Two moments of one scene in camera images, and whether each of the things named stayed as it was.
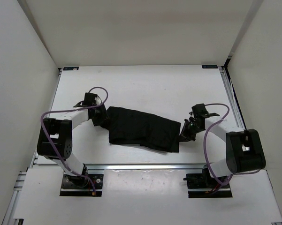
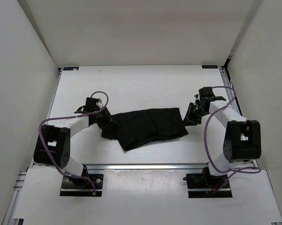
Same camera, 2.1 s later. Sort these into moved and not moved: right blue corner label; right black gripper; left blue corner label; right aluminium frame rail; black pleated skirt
Moved: black pleated skirt; right black gripper
Not moved: left blue corner label; right blue corner label; right aluminium frame rail
